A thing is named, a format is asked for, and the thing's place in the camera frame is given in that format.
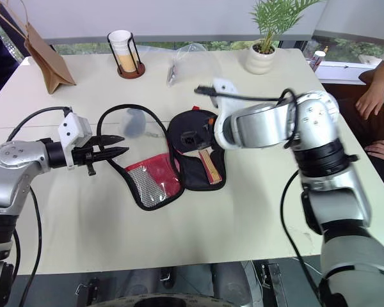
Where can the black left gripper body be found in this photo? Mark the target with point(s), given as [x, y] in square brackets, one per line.
[83, 155]

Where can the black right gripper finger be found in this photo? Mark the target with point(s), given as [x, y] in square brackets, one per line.
[189, 137]

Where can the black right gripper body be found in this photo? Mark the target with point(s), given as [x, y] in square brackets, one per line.
[208, 126]

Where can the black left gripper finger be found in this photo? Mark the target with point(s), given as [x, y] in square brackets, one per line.
[110, 140]
[113, 152]

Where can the black table tennis paddle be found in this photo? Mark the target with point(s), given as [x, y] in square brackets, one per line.
[192, 123]

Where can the black red paddle case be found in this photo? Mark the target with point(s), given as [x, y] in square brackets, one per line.
[147, 166]

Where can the person's right forearm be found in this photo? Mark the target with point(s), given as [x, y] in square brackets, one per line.
[383, 76]

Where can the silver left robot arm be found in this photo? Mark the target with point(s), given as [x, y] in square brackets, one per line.
[16, 166]

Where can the person's right hand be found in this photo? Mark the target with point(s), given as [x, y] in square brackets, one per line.
[371, 102]

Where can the clear plastic bag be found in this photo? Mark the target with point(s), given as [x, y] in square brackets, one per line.
[185, 60]

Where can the cup stack in holder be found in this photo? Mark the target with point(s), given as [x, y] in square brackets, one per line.
[131, 73]

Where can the white ribbed plant pot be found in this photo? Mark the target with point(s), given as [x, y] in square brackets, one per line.
[260, 62]

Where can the white paper cup stack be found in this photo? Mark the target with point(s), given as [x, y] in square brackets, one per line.
[121, 48]

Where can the brown paper bag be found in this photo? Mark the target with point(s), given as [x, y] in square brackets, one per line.
[48, 60]

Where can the white tube with red print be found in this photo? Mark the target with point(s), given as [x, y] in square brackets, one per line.
[318, 59]

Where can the green palm plant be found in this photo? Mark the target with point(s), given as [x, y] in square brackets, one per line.
[276, 16]

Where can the white window ledge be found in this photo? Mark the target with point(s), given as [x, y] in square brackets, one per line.
[342, 72]

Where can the person's dark brown trousers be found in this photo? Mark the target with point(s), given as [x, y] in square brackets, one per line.
[355, 128]

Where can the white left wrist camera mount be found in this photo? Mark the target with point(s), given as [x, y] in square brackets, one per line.
[75, 126]

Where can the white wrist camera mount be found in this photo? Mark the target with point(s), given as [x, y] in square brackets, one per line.
[225, 99]
[75, 126]

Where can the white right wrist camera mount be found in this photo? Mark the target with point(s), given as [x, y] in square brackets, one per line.
[225, 99]

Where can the black metal bracket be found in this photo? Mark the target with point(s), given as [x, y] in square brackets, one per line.
[89, 292]
[273, 284]

